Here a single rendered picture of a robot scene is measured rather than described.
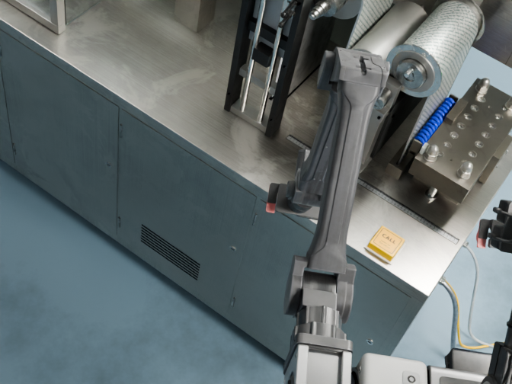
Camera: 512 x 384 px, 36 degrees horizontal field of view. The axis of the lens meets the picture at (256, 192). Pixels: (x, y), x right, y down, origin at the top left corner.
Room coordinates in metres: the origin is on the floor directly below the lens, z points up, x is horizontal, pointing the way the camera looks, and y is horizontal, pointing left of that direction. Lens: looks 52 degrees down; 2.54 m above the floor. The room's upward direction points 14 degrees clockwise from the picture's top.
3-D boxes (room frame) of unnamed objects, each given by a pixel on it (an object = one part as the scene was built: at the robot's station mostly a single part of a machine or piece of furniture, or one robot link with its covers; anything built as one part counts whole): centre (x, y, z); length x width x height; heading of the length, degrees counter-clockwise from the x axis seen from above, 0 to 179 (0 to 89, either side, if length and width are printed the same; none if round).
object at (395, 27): (1.65, -0.24, 1.17); 0.26 x 0.12 x 0.12; 156
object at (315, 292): (0.68, -0.14, 1.43); 0.10 x 0.05 x 0.09; 5
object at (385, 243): (1.21, -0.35, 0.91); 0.07 x 0.07 x 0.02; 66
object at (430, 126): (1.57, -0.43, 1.03); 0.21 x 0.04 x 0.03; 156
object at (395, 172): (1.58, -0.41, 0.92); 0.28 x 0.04 x 0.04; 156
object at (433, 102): (1.57, -0.40, 1.11); 0.23 x 0.01 x 0.18; 156
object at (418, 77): (1.47, -0.30, 1.25); 0.07 x 0.02 x 0.07; 66
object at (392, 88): (1.47, -0.25, 1.05); 0.06 x 0.05 x 0.31; 156
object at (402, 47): (1.49, -0.30, 1.25); 0.15 x 0.01 x 0.15; 66
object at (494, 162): (1.54, -0.62, 0.96); 0.10 x 0.03 x 0.11; 156
